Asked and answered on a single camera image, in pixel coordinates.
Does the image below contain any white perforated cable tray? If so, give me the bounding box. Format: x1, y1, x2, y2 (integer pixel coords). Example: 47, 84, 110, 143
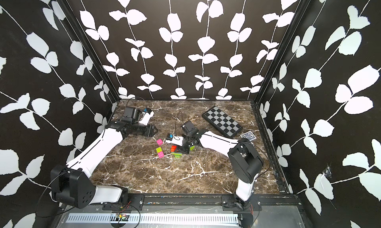
64, 213, 239, 225

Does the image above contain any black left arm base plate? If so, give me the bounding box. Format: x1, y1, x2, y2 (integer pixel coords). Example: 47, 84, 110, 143
102, 193, 144, 212

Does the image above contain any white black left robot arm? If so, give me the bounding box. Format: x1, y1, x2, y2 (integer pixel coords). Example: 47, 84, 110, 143
50, 106, 158, 209

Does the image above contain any blue playing card box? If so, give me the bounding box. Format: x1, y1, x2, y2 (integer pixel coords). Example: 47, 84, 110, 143
240, 131, 256, 141

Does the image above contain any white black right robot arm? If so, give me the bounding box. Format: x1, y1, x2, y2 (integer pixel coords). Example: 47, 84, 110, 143
180, 130, 264, 202

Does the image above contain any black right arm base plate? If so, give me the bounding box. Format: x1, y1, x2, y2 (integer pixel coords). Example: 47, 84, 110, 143
221, 194, 262, 213

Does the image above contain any black and white chessboard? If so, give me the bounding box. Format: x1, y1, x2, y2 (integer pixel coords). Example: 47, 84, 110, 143
202, 106, 243, 139

